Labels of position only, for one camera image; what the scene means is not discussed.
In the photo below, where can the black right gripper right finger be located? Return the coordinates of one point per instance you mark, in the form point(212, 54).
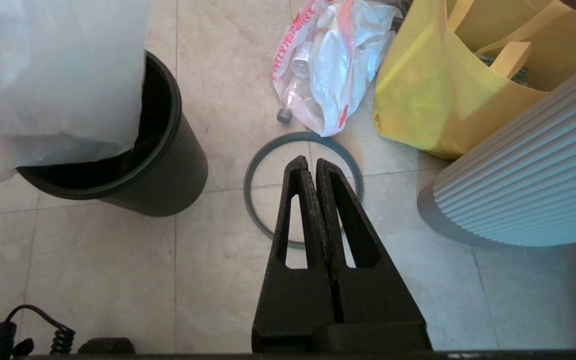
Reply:
point(378, 305)

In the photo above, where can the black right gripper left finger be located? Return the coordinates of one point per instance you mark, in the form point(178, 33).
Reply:
point(293, 305)

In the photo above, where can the bottle-filled white orange trash bag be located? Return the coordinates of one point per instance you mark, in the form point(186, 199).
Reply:
point(338, 65)

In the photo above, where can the black round trash bin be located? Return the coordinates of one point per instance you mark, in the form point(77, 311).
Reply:
point(178, 170)

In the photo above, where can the yellow fabric tote bag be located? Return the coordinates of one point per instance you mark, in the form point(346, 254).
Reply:
point(433, 100)

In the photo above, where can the blue-label clear plastic bottle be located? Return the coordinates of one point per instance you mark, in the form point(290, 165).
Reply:
point(284, 115)

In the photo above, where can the grey ribbed round object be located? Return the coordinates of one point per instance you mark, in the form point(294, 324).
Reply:
point(543, 175)

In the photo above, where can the dark green object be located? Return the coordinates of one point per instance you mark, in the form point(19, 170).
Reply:
point(520, 75)

